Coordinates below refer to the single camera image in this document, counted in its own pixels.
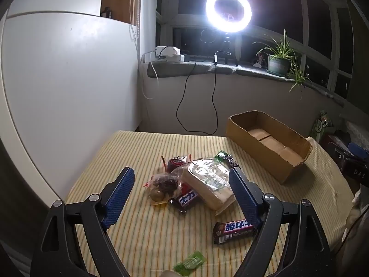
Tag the dark bottle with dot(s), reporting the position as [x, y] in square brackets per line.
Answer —
[105, 13]

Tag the dark power adapter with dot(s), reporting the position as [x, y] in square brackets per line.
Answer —
[188, 57]

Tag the white lace cloth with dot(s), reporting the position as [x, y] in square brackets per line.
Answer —
[357, 129]

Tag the small figurine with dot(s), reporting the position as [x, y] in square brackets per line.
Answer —
[261, 60]

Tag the grey windowsill cover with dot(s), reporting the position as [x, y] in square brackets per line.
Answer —
[173, 69]

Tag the white cabinet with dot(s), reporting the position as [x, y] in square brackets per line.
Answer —
[72, 78]

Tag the clear bag of dried fruit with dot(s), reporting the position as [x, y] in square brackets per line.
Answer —
[161, 187]

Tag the brown chocolate bar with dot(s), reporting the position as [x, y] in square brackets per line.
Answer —
[230, 229]
[186, 199]

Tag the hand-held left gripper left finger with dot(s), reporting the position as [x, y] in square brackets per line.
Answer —
[119, 199]

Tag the white power adapters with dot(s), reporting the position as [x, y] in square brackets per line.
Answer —
[168, 53]

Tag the green printed bag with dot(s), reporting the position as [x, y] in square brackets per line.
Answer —
[320, 125]

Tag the yellow striped tablecloth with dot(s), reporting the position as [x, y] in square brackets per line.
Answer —
[144, 236]

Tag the black tripod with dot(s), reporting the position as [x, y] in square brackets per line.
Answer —
[227, 46]

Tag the clear packet of sliced bread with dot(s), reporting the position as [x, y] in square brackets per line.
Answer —
[207, 185]

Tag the cardboard box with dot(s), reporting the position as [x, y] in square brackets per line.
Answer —
[259, 156]

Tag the light green candy wrapper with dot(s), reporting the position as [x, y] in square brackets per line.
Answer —
[188, 263]

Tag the dark patterned snack packet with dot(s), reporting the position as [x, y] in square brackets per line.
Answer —
[233, 162]

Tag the red and black snack packet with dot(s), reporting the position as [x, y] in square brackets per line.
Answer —
[174, 163]

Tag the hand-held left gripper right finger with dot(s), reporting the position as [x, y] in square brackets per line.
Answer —
[243, 199]

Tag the potted spider plant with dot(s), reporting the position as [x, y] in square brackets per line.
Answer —
[276, 63]

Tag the dark red bag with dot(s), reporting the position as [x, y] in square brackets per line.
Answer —
[334, 144]

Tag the green snack packet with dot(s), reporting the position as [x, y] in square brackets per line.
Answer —
[222, 154]

